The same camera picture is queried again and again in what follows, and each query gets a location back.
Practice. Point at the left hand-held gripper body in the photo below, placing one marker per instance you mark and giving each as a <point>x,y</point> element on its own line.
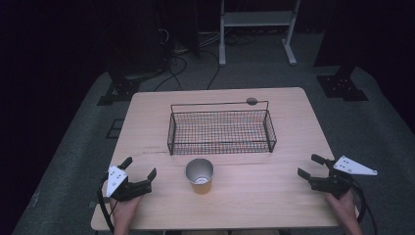
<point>116,182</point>

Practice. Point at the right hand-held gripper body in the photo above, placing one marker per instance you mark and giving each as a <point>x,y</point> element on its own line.
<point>336,184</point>

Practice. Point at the person's right hand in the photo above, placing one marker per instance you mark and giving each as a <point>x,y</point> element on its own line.
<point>344,207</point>

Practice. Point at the person's left hand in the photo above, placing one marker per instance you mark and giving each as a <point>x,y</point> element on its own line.
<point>125,210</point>

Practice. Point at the orange cup with silver inside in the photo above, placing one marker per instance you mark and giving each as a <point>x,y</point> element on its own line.
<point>199,178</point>

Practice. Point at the black stand base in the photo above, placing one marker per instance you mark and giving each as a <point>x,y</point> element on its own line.
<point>122,88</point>
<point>342,86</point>

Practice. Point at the grey oval disc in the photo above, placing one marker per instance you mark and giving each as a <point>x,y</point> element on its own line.
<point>251,101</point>

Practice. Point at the white metal stand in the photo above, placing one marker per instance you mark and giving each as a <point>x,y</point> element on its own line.
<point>257,19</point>

